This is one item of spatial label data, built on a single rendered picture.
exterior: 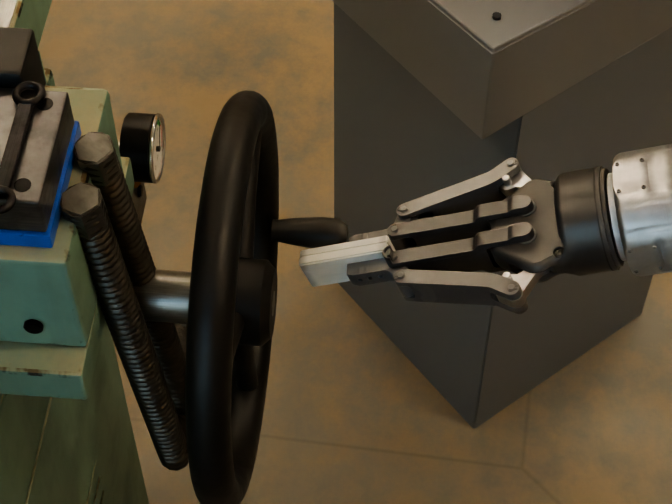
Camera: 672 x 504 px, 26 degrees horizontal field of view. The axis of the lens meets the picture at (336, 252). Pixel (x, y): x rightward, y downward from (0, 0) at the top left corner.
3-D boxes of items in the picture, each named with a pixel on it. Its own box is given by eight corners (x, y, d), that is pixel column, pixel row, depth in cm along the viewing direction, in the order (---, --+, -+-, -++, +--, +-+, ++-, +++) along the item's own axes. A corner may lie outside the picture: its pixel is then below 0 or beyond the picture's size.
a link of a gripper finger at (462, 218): (531, 208, 104) (531, 193, 105) (383, 231, 108) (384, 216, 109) (544, 241, 107) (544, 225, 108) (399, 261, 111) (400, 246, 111)
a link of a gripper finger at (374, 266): (417, 263, 108) (416, 296, 106) (353, 274, 110) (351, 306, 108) (411, 252, 107) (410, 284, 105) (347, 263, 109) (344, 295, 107)
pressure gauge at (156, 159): (159, 211, 131) (150, 152, 124) (117, 209, 131) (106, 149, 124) (170, 158, 134) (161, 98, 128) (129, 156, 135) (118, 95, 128)
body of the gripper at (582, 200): (604, 138, 103) (478, 161, 106) (610, 231, 98) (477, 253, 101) (625, 202, 109) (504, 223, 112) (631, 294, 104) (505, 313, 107)
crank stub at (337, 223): (346, 257, 110) (347, 227, 109) (270, 252, 110) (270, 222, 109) (348, 242, 112) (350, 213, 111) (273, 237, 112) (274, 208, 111)
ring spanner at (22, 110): (12, 218, 81) (11, 212, 80) (-23, 215, 81) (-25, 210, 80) (49, 85, 87) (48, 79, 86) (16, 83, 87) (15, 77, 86)
